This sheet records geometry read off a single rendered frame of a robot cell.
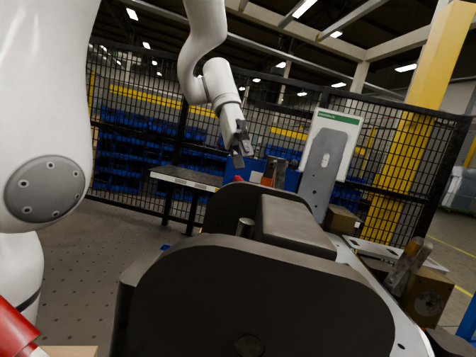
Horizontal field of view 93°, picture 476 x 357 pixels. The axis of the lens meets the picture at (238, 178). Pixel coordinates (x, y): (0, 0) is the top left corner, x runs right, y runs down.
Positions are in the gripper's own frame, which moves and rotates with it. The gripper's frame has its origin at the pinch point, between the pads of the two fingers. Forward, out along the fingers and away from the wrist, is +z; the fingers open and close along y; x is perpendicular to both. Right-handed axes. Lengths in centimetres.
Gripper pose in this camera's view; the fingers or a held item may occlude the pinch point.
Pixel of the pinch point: (242, 159)
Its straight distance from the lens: 61.7
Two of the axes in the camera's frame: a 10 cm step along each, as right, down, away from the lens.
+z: 2.6, 9.3, -2.5
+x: 9.4, -1.9, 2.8
